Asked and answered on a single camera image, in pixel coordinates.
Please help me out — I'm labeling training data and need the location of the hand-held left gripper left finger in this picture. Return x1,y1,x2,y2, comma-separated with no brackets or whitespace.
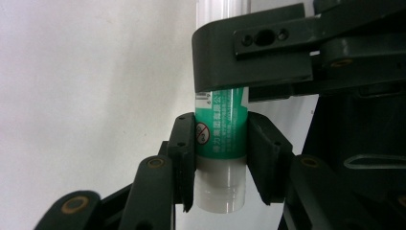
166,111,197,214

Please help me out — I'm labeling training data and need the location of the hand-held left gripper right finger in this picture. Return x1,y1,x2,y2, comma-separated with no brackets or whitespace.
247,110,295,206

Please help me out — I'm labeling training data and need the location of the green and white glue stick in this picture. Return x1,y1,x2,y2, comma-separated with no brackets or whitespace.
193,0,252,215

